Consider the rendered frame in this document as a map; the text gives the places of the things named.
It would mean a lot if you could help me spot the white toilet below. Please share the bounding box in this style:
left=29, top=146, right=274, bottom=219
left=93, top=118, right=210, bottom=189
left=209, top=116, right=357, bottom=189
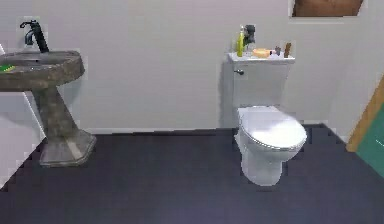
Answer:
left=227, top=51, right=308, bottom=187

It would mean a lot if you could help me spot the yellow-green bottle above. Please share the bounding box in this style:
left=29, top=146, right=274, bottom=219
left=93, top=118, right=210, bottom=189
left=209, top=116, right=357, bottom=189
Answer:
left=236, top=25, right=245, bottom=58

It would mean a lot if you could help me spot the orange soap bar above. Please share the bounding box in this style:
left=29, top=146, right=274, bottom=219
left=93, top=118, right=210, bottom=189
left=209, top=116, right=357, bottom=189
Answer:
left=252, top=48, right=272, bottom=59

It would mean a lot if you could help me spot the dark grey spray bottle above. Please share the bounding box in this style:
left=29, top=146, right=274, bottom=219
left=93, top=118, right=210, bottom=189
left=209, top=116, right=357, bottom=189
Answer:
left=243, top=24, right=257, bottom=53

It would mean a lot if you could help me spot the black sink faucet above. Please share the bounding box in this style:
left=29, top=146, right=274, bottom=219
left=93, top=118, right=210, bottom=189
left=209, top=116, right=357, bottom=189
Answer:
left=19, top=19, right=50, bottom=54

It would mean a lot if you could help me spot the grey stone pedestal sink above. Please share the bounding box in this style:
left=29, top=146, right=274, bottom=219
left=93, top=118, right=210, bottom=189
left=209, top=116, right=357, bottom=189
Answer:
left=0, top=50, right=98, bottom=168

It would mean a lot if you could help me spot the brown framed wall picture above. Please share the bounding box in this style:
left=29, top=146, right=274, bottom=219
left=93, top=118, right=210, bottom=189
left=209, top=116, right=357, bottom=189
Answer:
left=291, top=0, right=365, bottom=18

